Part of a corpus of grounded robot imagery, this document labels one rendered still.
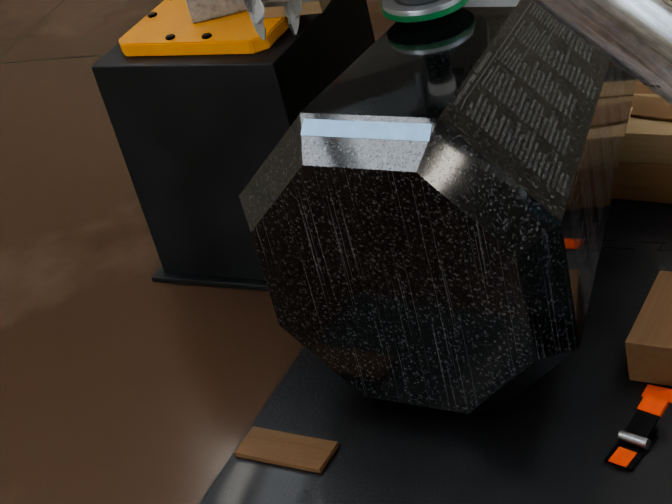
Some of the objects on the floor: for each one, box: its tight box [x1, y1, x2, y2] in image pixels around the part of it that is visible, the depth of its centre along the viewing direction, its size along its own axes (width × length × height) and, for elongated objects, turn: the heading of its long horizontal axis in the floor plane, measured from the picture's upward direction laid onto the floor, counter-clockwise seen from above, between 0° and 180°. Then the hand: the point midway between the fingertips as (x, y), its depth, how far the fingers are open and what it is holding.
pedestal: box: [92, 0, 375, 291], centre depth 384 cm, size 66×66×74 cm
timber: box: [625, 271, 672, 386], centre depth 309 cm, size 30×12×12 cm, turn 171°
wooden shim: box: [234, 426, 339, 473], centre depth 311 cm, size 25×10×2 cm, turn 81°
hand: (277, 30), depth 230 cm, fingers closed on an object, 5 cm apart
